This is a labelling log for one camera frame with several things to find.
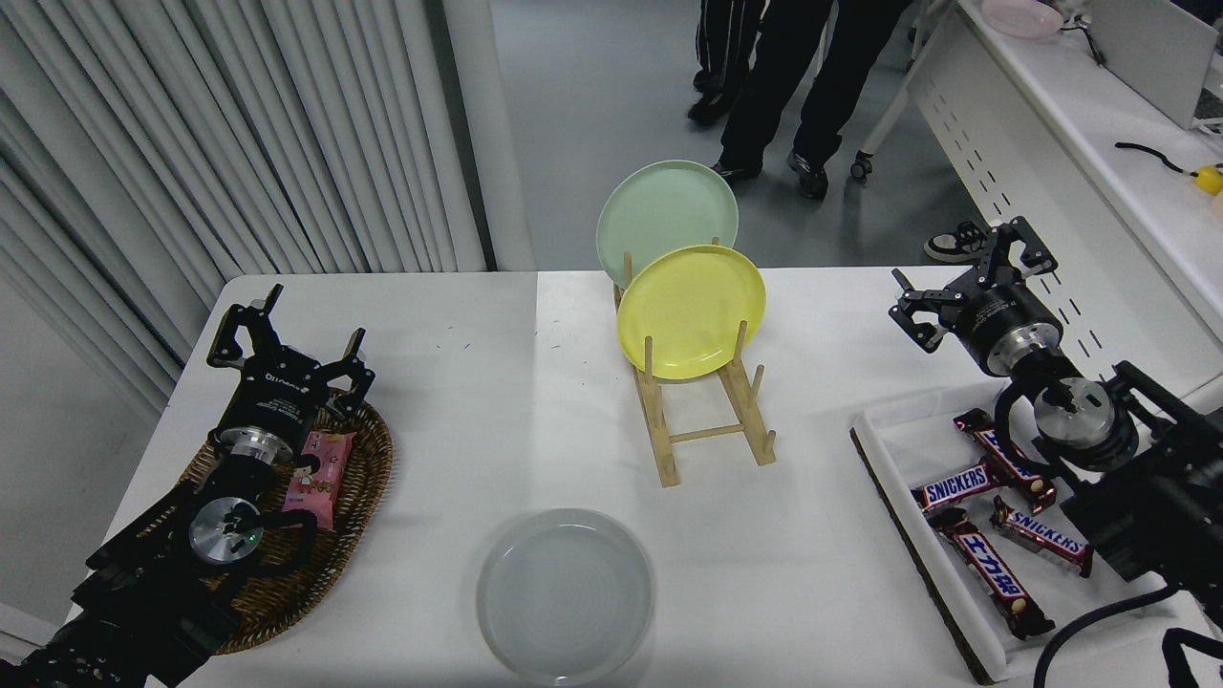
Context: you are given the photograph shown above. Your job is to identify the white tray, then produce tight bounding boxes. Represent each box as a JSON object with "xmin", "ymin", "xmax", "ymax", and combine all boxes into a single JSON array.
[{"xmin": 850, "ymin": 382, "xmax": 1178, "ymax": 684}]

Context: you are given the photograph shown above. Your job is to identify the Snickers bar, English print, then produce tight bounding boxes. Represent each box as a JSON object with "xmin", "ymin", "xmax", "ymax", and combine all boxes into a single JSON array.
[
  {"xmin": 991, "ymin": 497, "xmax": 1095, "ymax": 578},
  {"xmin": 912, "ymin": 465, "xmax": 995, "ymax": 512}
]

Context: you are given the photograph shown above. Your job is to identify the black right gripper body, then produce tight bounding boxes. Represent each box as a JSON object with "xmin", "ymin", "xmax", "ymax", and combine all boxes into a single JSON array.
[{"xmin": 940, "ymin": 283, "xmax": 1053, "ymax": 360}]

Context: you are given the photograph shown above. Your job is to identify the grey laptop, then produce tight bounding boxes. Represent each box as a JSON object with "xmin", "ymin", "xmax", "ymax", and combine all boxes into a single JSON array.
[{"xmin": 1089, "ymin": 0, "xmax": 1223, "ymax": 132}]

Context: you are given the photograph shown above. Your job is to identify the pale green plate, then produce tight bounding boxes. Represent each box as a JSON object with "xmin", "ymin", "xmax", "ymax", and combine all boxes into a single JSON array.
[{"xmin": 596, "ymin": 160, "xmax": 740, "ymax": 290}]

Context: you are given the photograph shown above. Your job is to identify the pink bowl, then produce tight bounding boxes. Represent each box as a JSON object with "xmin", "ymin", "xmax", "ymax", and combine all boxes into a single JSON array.
[{"xmin": 982, "ymin": 0, "xmax": 1064, "ymax": 39}]

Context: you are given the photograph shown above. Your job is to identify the black and white sneaker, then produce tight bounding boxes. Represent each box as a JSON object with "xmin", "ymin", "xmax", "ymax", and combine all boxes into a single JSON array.
[{"xmin": 924, "ymin": 220, "xmax": 995, "ymax": 265}]

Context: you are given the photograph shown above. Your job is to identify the grey plate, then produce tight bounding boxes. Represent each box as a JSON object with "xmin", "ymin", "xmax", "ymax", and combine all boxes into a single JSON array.
[{"xmin": 476, "ymin": 507, "xmax": 656, "ymax": 687}]

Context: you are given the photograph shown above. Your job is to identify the Snickers bar, Chinese print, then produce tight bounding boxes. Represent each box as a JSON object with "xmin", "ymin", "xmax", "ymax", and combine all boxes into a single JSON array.
[
  {"xmin": 954, "ymin": 409, "xmax": 1059, "ymax": 515},
  {"xmin": 929, "ymin": 508, "xmax": 1057, "ymax": 641}
]

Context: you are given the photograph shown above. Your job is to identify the white desk, perforated panel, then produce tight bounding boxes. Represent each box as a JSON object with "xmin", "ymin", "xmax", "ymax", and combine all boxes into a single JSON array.
[{"xmin": 850, "ymin": 0, "xmax": 1223, "ymax": 464}]

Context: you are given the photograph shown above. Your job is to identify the person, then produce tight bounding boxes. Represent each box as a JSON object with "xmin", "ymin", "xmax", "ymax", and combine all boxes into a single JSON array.
[
  {"xmin": 688, "ymin": 0, "xmax": 768, "ymax": 128},
  {"xmin": 712, "ymin": 0, "xmax": 916, "ymax": 202}
]

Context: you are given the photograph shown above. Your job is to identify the black cable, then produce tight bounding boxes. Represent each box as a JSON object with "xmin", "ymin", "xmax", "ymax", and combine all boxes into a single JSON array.
[
  {"xmin": 1115, "ymin": 141, "xmax": 1195, "ymax": 178},
  {"xmin": 1059, "ymin": 21, "xmax": 1106, "ymax": 66}
]

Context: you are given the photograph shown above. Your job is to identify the brown wicker basket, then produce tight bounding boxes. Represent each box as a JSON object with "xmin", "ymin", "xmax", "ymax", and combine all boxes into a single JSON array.
[{"xmin": 177, "ymin": 387, "xmax": 395, "ymax": 656}]

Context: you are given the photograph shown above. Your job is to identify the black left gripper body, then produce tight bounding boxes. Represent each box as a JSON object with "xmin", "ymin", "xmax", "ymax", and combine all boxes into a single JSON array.
[{"xmin": 216, "ymin": 349, "xmax": 332, "ymax": 445}]

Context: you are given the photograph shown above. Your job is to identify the wooden plate rack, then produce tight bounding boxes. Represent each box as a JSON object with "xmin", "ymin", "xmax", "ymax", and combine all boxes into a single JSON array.
[{"xmin": 614, "ymin": 250, "xmax": 779, "ymax": 488}]

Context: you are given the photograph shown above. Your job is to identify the yellow plate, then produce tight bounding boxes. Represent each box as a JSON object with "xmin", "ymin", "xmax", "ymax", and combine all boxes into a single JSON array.
[{"xmin": 617, "ymin": 245, "xmax": 768, "ymax": 381}]

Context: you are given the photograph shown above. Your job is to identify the white vertical blinds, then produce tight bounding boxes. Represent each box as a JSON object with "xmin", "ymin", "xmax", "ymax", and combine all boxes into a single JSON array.
[{"xmin": 0, "ymin": 0, "xmax": 490, "ymax": 421}]

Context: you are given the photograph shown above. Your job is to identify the pink snack bar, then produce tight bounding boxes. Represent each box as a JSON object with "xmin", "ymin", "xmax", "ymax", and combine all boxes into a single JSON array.
[{"xmin": 284, "ymin": 429, "xmax": 358, "ymax": 531}]

